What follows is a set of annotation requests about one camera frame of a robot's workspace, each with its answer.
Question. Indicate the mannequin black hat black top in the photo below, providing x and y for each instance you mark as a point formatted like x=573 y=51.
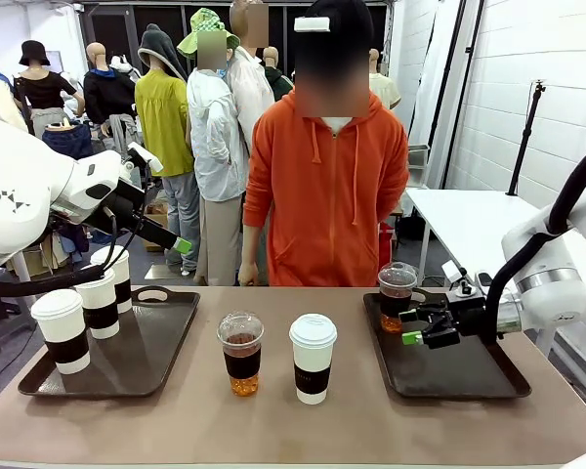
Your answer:
x=41 y=88

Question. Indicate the person in orange hoodie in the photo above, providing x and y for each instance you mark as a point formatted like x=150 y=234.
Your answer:
x=322 y=195

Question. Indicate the white table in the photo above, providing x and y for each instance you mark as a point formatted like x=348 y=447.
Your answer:
x=469 y=215

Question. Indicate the clear plastic cup amber tea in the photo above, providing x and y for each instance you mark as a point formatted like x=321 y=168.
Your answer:
x=241 y=361
x=395 y=288

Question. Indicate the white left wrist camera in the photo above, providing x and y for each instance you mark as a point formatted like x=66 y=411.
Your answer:
x=146 y=157

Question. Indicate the person's right forearm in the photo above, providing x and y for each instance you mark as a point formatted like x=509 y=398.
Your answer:
x=250 y=244

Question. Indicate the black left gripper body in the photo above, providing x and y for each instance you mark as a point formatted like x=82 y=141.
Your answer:
x=122 y=210

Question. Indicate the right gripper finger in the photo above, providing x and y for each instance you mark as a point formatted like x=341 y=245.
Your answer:
x=412 y=338
x=430 y=312

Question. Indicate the mannequin in black jacket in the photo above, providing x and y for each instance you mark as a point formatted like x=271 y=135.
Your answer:
x=105 y=93

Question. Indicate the white rectangular head patch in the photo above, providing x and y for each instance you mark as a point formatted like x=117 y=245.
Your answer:
x=312 y=24

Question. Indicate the cardboard box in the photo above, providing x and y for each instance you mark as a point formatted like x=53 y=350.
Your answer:
x=156 y=220

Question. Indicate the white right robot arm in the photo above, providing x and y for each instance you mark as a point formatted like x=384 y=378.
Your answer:
x=552 y=283

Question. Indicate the black tripod stand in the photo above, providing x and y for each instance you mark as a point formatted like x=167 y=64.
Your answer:
x=527 y=132

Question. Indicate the person in pale shirt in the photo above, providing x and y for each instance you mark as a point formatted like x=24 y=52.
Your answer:
x=251 y=93

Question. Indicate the person green hat white jacket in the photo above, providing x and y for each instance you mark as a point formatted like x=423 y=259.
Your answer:
x=215 y=146

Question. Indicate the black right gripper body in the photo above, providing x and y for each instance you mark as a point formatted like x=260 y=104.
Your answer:
x=466 y=317

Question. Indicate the mannequin in dark green top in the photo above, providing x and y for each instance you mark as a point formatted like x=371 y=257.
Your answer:
x=276 y=78

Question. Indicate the dark brown serving tray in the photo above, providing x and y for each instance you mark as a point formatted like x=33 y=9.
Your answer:
x=449 y=371
x=127 y=352

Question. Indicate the white paper cup black sleeve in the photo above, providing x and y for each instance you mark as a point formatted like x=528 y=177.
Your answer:
x=312 y=352
x=61 y=317
x=97 y=303
x=122 y=273

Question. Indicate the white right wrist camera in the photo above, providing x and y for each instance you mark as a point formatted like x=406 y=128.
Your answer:
x=451 y=271

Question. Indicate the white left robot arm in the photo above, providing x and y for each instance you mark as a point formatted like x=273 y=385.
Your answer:
x=10 y=171

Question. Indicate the person's right hand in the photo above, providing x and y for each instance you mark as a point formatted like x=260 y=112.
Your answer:
x=248 y=274

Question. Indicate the black light stand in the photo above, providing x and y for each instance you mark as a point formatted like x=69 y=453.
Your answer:
x=469 y=49

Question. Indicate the mannequin in cream shirt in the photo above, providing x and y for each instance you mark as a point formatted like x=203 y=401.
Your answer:
x=386 y=90

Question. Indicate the mannequin yellow top grey hood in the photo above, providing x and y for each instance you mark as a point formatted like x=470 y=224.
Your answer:
x=163 y=127

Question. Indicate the half mannequin with jeans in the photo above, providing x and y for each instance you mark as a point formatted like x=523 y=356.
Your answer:
x=68 y=139

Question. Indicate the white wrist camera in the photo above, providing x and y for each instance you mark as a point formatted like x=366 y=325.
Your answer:
x=146 y=157
x=451 y=271

